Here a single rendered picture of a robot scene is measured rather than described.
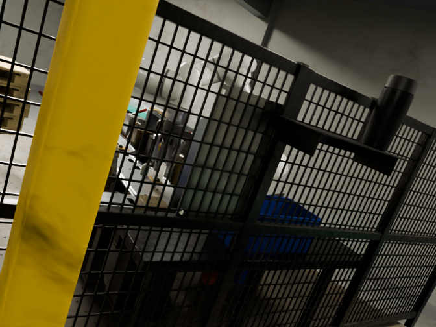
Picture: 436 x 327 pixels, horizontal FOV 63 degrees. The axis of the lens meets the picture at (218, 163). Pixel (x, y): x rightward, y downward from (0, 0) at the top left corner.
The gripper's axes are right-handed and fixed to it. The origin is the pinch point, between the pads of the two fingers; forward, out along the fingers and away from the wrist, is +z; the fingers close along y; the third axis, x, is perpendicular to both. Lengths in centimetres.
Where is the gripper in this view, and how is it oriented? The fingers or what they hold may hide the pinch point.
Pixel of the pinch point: (159, 171)
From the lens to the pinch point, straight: 138.2
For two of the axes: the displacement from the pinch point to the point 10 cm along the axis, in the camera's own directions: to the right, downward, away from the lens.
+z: -3.3, 9.2, 2.1
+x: 5.0, 3.6, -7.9
